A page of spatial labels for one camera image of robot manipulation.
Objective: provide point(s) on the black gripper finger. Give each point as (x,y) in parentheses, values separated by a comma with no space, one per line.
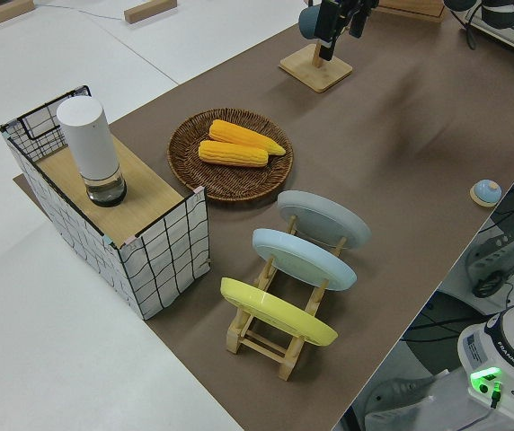
(328,31)
(358,18)

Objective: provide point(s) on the light wooden drawer cabinet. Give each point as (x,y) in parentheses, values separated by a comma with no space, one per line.
(419,6)

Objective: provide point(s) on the dark blue mug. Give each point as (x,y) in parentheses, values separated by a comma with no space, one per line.
(307,22)

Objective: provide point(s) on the wooden mug rack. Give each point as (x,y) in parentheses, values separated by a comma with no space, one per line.
(315,76)

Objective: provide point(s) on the brown table mat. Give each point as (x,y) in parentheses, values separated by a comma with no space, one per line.
(374,157)

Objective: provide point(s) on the yellow corn cob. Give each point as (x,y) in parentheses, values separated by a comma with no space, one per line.
(230,153)
(234,131)

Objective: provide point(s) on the white toaster oven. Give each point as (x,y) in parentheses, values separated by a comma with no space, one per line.
(508,42)

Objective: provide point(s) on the grey plate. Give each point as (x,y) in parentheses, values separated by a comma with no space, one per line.
(320,215)

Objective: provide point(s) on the brown wicker basket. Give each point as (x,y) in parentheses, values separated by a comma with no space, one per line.
(194,166)

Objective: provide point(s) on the blue service bell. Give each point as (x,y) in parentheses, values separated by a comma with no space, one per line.
(487,190)

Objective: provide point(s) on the light blue plate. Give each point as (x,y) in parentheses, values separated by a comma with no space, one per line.
(302,258)

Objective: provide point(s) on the white cylinder bottle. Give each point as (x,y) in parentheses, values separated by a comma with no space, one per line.
(88,139)

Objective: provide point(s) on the white power strip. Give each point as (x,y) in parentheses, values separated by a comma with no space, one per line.
(495,247)

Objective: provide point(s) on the yellow plate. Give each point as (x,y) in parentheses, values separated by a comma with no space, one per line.
(275,314)

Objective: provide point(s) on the wooden plate rack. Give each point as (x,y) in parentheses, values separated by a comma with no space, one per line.
(261,348)

